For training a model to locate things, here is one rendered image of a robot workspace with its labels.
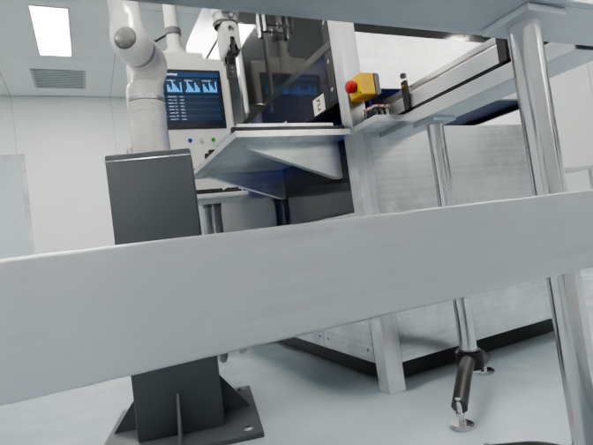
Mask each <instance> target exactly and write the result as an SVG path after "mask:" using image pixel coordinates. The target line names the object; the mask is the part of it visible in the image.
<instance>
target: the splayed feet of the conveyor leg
mask: <svg viewBox="0 0 593 445"><path fill-rule="evenodd" d="M455 357H456V364H457V367H458V370H457V374H456V379H455V384H454V393H453V399H452V404H451V407H452V409H453V410H454V411H456V413H455V416H456V417H458V419H454V420H452V421H451V422H450V427H451V428H452V429H453V430H455V431H457V432H468V431H471V430H472V429H473V428H474V427H475V425H474V422H472V421H471V420H469V419H465V418H464V416H465V412H466V411H467V410H468V405H469V392H470V386H471V379H472V374H473V371H479V370H481V372H480V373H478V374H480V375H491V374H494V373H495V370H494V369H493V368H491V367H487V364H488V362H489V359H490V357H489V354H488V353H486V352H485V351H483V350H482V349H480V348H479V347H477V350H476V351H460V348H458V349H457V351H455Z"/></svg>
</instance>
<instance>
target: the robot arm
mask: <svg viewBox="0 0 593 445"><path fill-rule="evenodd" d="M107 1H108V4H109V11H110V23H109V36H110V41H111V45H112V48H113V50H114V51H115V53H116V55H117V56H118V57H119V58H120V59H121V60H122V61H123V62H124V63H126V64H127V65H128V66H130V67H131V71H132V81H131V83H130V84H129V85H128V86H127V88H126V90H125V97H126V104H127V111H128V119H129V126H130V134H131V149H128V148H126V154H133V153H143V152H153V151H162V150H171V148H170V144H169V130H168V123H167V116H166V109H165V102H164V95H163V85H164V82H165V79H166V76H167V70H168V67H167V61H166V57H165V55H164V53H163V51H162V50H161V48H160V47H159V45H158V44H157V43H156V42H155V41H154V40H153V39H152V38H151V37H150V36H149V34H148V33H147V31H146V29H145V28H144V25H143V23H142V20H141V17H140V5H139V2H133V1H124V0H107ZM208 10H209V11H210V12H211V18H212V25H213V28H214V30H215V31H216V32H217V43H218V52H219V58H220V61H221V62H222V61H223V66H225V68H226V75H227V79H236V78H237V71H236V66H235V65H236V58H237V57H238V55H239V54H240V52H241V44H240V39H239V34H238V30H237V25H238V21H237V19H238V16H239V11H224V10H214V9H208Z"/></svg>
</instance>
